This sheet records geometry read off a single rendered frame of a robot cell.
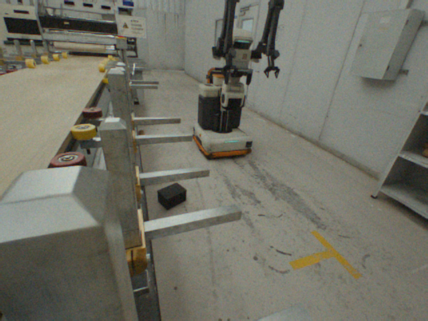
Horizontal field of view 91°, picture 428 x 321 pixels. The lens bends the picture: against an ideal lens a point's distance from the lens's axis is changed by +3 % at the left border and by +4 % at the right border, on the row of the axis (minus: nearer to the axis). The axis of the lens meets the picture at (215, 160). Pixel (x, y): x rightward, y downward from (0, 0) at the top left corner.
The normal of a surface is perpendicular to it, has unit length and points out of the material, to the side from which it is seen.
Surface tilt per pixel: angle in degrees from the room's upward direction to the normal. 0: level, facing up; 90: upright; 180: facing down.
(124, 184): 90
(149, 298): 0
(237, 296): 0
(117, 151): 90
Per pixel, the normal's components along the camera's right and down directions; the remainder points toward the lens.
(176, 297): 0.07, -0.88
